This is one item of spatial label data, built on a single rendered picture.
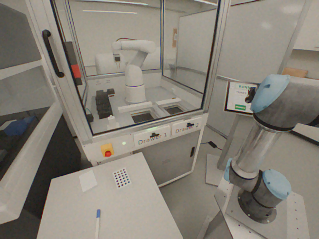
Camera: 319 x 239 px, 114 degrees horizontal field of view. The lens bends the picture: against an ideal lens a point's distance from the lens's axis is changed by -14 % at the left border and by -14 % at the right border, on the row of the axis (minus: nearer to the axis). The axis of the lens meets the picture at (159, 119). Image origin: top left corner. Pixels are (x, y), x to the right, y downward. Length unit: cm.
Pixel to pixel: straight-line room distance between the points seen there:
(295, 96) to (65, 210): 102
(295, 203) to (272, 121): 70
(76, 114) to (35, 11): 45
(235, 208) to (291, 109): 58
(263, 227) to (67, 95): 113
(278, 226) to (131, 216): 70
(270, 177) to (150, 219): 57
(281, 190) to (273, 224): 24
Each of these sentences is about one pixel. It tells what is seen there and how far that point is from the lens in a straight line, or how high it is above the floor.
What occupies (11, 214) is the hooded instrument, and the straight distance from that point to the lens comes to 93.
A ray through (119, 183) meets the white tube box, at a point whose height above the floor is 79.
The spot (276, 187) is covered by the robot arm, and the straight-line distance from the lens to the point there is 70.
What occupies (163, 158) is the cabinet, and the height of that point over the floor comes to 55.
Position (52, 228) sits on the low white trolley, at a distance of 89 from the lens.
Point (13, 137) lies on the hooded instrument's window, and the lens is 104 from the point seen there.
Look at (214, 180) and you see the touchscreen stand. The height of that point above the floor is 3.
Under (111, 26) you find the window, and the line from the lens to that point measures 70.
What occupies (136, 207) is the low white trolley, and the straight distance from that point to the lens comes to 76.
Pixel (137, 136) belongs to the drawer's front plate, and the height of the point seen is 92.
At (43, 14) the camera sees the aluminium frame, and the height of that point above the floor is 159.
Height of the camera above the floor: 147
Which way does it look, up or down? 32 degrees down
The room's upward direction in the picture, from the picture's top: straight up
